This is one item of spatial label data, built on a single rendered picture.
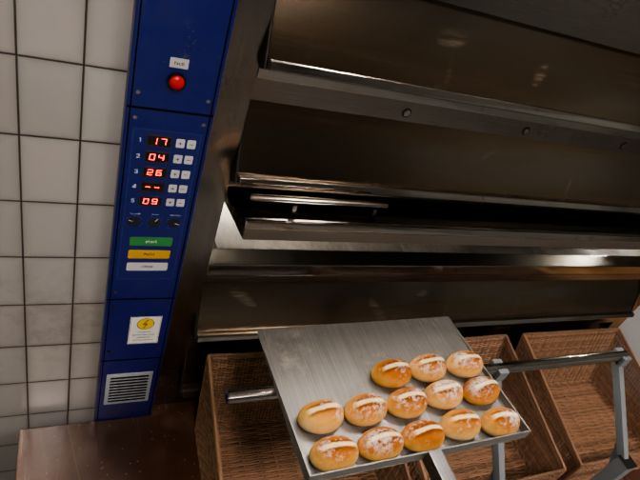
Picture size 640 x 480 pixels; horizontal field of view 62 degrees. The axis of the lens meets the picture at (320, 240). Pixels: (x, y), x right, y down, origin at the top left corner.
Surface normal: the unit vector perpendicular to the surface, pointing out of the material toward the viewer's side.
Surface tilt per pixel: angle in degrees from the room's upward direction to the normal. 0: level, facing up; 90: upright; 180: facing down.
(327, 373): 0
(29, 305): 90
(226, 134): 90
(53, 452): 0
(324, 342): 0
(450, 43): 70
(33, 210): 90
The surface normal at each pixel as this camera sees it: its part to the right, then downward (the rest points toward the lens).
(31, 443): 0.30, -0.75
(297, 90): 0.31, 0.66
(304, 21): 0.39, 0.37
